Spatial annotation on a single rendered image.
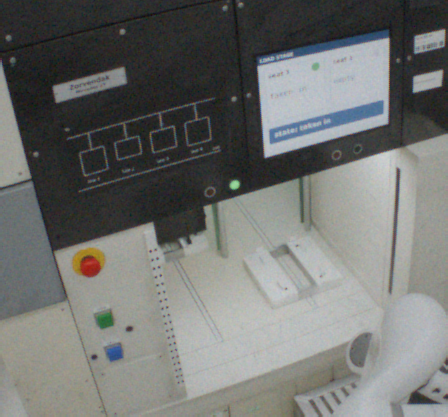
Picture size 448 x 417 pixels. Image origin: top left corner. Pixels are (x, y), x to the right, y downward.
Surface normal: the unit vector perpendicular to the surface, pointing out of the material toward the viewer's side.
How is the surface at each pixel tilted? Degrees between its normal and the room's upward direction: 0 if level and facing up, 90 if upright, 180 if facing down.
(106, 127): 90
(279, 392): 90
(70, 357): 90
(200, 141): 90
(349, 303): 0
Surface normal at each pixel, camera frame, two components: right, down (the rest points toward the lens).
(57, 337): 0.37, 0.51
